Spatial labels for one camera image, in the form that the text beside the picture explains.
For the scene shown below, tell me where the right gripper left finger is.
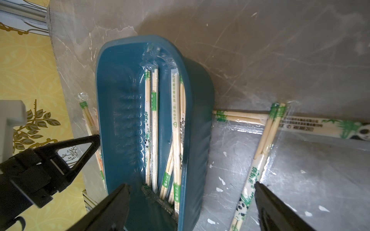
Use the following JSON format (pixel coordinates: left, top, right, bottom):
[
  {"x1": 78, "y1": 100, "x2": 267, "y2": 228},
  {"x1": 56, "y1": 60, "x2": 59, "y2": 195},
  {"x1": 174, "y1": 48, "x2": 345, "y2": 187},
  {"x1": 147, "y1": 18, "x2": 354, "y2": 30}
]
[{"x1": 69, "y1": 183, "x2": 130, "y2": 231}]

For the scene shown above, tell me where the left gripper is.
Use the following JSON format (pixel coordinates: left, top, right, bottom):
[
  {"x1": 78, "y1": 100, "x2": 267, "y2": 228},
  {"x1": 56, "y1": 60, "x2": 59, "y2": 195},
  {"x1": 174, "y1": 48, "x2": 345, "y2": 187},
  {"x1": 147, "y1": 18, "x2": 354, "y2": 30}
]
[{"x1": 1, "y1": 136, "x2": 100, "y2": 231}]

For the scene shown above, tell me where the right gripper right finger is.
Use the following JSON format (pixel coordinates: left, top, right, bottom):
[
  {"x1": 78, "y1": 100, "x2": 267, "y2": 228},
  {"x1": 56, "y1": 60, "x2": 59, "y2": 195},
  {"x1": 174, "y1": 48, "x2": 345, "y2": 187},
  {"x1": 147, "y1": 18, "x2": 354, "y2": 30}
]
[{"x1": 254, "y1": 182, "x2": 314, "y2": 231}]

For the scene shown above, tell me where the chopsticks green band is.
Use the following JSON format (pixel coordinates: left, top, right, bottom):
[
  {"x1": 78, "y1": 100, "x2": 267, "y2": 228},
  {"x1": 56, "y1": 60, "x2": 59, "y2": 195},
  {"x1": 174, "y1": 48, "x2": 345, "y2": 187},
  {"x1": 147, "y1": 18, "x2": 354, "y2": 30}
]
[{"x1": 78, "y1": 92, "x2": 107, "y2": 191}]

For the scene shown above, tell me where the teal plastic storage box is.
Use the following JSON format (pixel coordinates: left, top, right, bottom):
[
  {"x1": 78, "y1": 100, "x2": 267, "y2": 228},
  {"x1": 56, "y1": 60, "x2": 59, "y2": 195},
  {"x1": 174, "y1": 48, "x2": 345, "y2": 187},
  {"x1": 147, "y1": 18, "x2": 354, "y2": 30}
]
[{"x1": 96, "y1": 36, "x2": 214, "y2": 231}]

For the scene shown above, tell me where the chopsticks panda crosswise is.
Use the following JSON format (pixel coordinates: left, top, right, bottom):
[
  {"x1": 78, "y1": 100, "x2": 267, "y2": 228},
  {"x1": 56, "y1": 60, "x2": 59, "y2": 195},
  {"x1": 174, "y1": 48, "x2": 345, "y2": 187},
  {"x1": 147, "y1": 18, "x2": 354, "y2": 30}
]
[{"x1": 213, "y1": 110, "x2": 370, "y2": 141}]

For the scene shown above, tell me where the chopstick pile in box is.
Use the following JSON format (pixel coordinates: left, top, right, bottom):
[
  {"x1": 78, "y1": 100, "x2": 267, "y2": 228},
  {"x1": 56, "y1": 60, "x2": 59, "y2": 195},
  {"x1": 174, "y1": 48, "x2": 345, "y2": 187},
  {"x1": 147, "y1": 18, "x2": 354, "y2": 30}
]
[{"x1": 141, "y1": 44, "x2": 186, "y2": 219}]

